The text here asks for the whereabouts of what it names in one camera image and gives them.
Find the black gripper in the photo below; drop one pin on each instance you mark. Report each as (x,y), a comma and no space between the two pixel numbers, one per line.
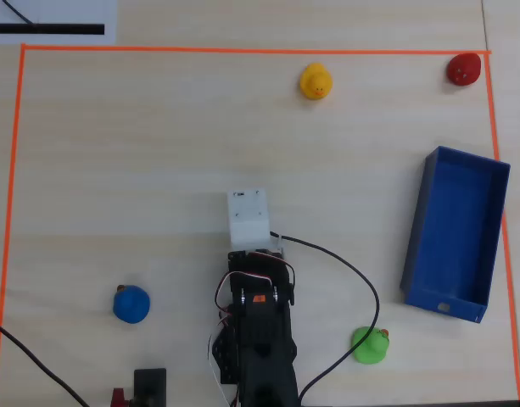
(242,262)

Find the blue rubber duck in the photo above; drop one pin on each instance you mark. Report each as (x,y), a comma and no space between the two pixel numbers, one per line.
(131,305)

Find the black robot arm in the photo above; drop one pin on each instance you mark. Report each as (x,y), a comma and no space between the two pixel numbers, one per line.
(266,352)

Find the green rubber duck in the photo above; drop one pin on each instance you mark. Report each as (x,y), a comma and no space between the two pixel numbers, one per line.
(370,347)

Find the small black box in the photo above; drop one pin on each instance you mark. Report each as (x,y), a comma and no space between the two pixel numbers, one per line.
(150,386)

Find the blue rectangular plastic box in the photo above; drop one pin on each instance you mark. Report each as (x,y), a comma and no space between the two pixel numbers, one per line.
(454,237)

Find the yellow rubber duck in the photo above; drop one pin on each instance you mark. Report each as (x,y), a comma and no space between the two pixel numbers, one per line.
(315,80)

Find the red rubber duck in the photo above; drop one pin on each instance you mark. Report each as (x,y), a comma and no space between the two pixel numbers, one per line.
(464,68)

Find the orange tape strip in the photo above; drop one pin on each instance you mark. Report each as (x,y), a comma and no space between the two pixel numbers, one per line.
(499,203)
(251,50)
(10,203)

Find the white paper with black bar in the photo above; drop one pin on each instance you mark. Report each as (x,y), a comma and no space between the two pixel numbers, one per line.
(52,19)

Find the white camera housing box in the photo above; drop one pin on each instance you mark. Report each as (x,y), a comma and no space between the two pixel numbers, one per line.
(247,218)

